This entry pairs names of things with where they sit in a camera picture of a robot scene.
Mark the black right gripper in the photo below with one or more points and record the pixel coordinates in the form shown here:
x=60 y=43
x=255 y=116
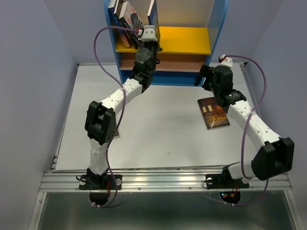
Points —
x=203 y=72

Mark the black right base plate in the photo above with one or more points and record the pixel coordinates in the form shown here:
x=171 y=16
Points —
x=217 y=181

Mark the Animal Farm book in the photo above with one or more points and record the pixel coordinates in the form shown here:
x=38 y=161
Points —
x=152 y=17

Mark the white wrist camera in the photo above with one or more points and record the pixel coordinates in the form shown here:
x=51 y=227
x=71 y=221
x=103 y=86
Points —
x=147 y=34
x=224 y=60

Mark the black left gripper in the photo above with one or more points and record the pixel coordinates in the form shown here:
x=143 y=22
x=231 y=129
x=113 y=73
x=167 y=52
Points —
x=156 y=43

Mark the dark purple cover book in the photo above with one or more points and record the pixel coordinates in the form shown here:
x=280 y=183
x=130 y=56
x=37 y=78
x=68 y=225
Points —
x=116 y=134

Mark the aluminium rail frame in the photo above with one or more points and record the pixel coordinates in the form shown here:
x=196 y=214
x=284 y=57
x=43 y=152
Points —
x=163 y=153

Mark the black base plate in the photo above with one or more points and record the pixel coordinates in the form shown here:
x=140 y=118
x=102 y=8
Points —
x=217 y=181
x=106 y=183

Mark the Little Women book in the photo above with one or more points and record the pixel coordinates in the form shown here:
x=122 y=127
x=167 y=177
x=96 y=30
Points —
x=130 y=19

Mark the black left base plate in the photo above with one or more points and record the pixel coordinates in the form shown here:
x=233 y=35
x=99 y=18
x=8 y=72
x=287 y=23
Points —
x=106 y=183

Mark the Kate DiCamillo dark book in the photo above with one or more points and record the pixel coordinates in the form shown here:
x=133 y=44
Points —
x=214 y=116

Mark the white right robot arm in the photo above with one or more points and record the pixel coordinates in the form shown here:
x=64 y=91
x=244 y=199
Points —
x=274 y=153

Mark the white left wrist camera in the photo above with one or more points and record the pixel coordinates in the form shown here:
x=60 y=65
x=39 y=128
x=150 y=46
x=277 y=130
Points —
x=147 y=34

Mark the Three Days to See book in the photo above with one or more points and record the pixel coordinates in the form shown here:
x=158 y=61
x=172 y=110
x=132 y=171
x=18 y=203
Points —
x=115 y=8

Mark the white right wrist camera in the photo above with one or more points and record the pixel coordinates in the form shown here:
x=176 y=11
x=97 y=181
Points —
x=224 y=60

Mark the blue bookshelf with coloured shelves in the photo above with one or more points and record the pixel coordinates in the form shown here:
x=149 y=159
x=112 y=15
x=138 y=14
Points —
x=189 y=32

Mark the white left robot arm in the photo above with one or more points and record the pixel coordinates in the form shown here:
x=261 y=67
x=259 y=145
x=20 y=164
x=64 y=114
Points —
x=101 y=123

